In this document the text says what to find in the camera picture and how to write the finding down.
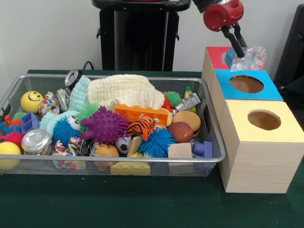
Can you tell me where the green spiky ball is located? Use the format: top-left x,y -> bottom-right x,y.
76,103 -> 100,125

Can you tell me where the wooden box with three holes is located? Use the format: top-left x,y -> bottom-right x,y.
201,46 -> 304,194

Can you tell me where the black chair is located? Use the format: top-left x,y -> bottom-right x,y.
275,4 -> 304,95

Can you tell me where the purple toy block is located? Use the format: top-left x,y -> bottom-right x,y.
192,141 -> 213,159

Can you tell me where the blue spiky ball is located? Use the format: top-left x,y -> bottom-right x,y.
139,128 -> 177,158

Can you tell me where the clear plastic packet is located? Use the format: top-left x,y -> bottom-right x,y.
225,46 -> 267,72

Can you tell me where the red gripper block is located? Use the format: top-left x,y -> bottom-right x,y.
203,0 -> 248,59

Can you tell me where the cream knitted cloth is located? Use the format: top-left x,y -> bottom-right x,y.
87,75 -> 166,111

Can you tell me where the black cable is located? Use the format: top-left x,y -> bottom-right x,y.
83,60 -> 95,72

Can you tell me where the plain yellow ball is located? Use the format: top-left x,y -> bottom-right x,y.
0,142 -> 21,171

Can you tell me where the orange toy building block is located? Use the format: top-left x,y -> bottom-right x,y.
115,104 -> 171,125

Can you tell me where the yellow smiley face ball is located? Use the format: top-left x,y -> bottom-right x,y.
20,91 -> 44,114

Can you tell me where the shallow clear mesh bin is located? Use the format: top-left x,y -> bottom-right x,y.
0,74 -> 227,177

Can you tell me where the toy hamburger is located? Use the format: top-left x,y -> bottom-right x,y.
172,111 -> 202,137

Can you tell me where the small brown basketball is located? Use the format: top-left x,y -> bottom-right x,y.
169,121 -> 194,144

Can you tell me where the dark green table cloth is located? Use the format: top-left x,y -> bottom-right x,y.
0,70 -> 304,228

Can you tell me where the silver metal can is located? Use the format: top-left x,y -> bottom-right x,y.
21,129 -> 52,155

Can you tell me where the purple spiky ball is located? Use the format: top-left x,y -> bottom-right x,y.
80,106 -> 130,143

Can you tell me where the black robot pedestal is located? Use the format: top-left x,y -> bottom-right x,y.
92,0 -> 191,72

